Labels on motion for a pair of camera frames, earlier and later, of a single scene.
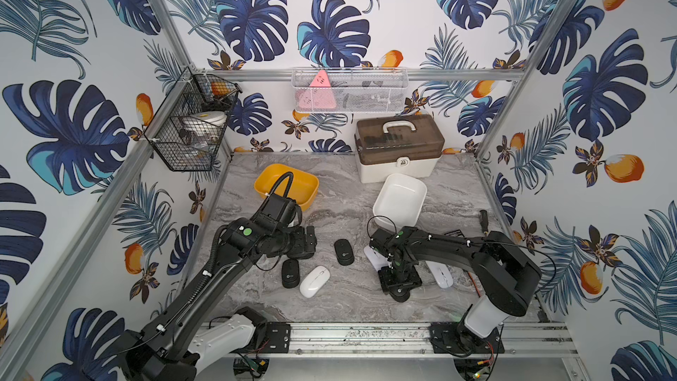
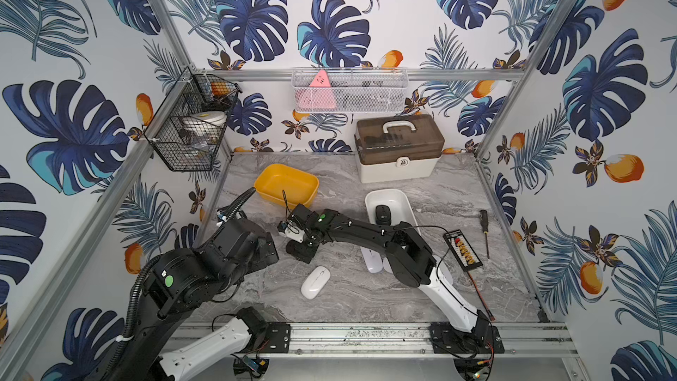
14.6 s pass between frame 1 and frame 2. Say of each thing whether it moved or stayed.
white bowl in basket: stayed
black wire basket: stayed
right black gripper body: moved
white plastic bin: moved
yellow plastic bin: stayed
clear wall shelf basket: stayed
